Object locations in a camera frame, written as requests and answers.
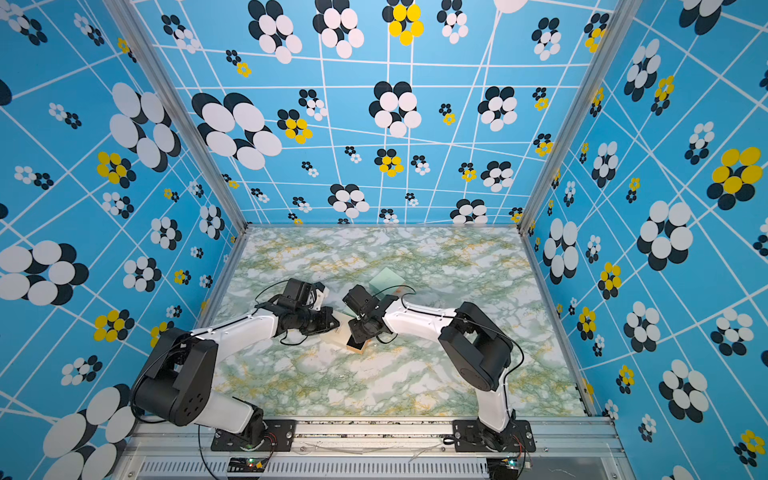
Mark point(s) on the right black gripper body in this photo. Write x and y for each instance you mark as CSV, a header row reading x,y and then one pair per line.
x,y
360,329

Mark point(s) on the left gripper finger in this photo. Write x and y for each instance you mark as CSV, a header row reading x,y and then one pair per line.
x,y
325,314
319,328

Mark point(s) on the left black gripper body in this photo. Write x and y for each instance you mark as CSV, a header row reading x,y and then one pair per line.
x,y
306,318

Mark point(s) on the beige drawer jewelry box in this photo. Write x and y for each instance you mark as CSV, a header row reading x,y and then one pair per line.
x,y
341,336

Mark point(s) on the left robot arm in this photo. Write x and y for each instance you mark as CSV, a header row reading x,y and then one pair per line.
x,y
176,382

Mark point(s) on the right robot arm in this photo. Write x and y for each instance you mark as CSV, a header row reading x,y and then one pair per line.
x,y
483,355

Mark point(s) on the far mint jewelry box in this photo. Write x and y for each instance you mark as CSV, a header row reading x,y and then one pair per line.
x,y
387,282

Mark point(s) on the left circuit board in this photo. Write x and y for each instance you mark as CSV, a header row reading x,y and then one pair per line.
x,y
247,465

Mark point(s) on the circuit board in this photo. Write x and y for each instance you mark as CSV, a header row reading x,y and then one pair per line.
x,y
505,468
247,465

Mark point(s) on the right circuit board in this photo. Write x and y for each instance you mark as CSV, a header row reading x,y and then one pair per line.
x,y
505,468

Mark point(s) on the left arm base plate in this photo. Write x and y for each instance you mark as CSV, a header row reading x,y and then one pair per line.
x,y
270,435

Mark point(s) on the aluminium front rail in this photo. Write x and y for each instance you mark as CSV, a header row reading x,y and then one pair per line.
x,y
380,448

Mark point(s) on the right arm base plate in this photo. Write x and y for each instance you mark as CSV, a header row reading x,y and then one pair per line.
x,y
474,437

